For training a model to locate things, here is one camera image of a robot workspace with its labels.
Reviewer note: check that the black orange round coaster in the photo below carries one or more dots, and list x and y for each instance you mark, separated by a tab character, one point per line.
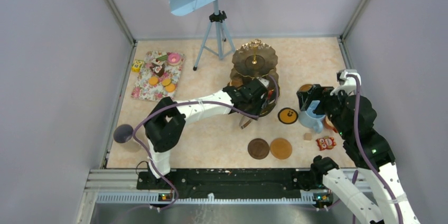
287	116

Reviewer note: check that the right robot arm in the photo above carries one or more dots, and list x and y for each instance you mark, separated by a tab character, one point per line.
353	117

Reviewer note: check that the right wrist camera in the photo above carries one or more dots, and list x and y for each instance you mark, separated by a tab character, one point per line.
348	80

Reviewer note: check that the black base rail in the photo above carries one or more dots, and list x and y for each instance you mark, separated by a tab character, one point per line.
209	186

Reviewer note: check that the chocolate cake piece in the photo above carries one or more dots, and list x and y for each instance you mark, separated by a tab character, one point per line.
158	70

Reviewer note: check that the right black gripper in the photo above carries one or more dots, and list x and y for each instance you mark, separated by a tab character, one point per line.
323	93

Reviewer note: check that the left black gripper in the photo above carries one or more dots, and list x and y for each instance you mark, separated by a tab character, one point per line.
257	110

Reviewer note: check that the round golden bun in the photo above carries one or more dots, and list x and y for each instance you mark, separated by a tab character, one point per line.
237	83

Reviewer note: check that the large wooden saucer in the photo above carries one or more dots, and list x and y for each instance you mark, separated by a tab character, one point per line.
305	88

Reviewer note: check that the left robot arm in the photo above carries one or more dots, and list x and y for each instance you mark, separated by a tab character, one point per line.
166	122

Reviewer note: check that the small wooden cube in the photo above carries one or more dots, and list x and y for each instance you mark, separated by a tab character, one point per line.
308	136

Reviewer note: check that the light brown round coaster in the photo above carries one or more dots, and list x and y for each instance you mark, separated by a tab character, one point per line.
281	148

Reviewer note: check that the pink frosted donut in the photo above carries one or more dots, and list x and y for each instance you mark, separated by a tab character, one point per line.
174	59

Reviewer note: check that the three-tier glass cake stand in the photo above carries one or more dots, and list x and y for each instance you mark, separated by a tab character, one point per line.
254	60

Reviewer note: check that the black metal tongs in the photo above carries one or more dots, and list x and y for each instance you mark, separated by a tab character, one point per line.
267	108

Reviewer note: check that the green layered cake slice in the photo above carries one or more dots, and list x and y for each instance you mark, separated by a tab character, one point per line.
161	56

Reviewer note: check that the orange sprinkled donut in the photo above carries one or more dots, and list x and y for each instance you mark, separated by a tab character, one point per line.
271	95

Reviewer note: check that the blue tripod stand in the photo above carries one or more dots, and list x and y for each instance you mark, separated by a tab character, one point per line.
225	44

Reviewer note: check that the yellow round biscuit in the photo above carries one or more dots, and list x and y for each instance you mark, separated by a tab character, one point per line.
166	82
153	81
170	87

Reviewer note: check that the floral serving tray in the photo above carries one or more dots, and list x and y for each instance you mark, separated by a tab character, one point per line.
142	90

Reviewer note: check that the orange small mug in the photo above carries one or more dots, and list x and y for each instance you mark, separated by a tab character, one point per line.
329	125

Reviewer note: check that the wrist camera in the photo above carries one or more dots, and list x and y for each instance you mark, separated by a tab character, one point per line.
264	82
348	80

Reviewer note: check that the light blue mug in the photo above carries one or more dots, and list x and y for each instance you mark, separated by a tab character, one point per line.
311	120

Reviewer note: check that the red snack packet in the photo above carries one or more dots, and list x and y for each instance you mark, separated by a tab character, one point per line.
326	143

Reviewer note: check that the dark brown round coaster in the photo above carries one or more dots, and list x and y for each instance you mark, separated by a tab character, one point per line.
258	148

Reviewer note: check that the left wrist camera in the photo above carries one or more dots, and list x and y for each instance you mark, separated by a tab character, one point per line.
264	82

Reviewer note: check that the yellow dice block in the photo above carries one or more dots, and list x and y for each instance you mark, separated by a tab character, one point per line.
137	65

